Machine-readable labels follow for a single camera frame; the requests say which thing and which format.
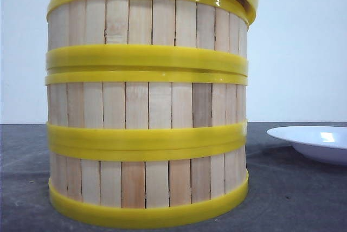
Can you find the white plate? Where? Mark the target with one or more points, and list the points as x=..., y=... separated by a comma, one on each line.
x=325, y=144

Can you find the bamboo steamer drawer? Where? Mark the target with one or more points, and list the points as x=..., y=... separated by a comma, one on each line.
x=164, y=194
x=133, y=126
x=201, y=41

